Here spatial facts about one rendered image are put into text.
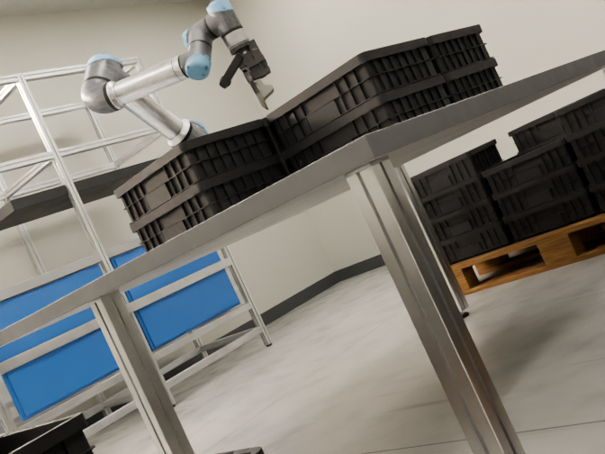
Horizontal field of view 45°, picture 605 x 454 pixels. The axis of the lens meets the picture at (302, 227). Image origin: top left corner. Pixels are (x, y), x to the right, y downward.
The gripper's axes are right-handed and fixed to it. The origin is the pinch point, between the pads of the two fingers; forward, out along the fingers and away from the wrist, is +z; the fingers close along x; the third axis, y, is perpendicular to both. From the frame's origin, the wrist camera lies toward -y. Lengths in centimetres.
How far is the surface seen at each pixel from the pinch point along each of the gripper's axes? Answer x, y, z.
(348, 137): -45, 16, 21
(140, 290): 169, -109, 45
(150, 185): -33, -37, 7
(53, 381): 116, -154, 61
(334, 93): -45.3, 17.8, 8.9
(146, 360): -52, -56, 47
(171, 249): -83, -30, 23
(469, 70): -27, 56, 20
